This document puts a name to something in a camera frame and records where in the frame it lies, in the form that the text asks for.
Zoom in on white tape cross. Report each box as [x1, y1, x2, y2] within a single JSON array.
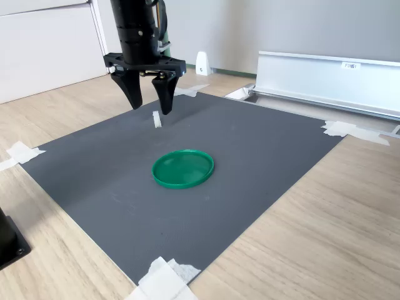
[[173, 84, 211, 98]]

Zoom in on silver cable duct frame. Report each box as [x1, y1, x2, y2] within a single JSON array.
[[224, 82, 400, 140]]

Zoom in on silver cable duct lid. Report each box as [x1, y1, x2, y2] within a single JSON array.
[[252, 50, 400, 121]]

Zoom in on small white bracket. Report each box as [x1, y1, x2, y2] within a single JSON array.
[[195, 51, 213, 76]]

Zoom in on round green lid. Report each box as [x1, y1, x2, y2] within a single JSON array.
[[151, 149, 216, 190]]

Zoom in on white cabinet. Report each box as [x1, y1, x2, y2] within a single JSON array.
[[0, 0, 123, 104]]

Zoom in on dark grey mat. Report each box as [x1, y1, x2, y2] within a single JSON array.
[[19, 91, 349, 287]]

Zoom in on white tape strip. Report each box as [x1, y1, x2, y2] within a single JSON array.
[[0, 140, 47, 172], [124, 256, 202, 300], [321, 120, 391, 146]]

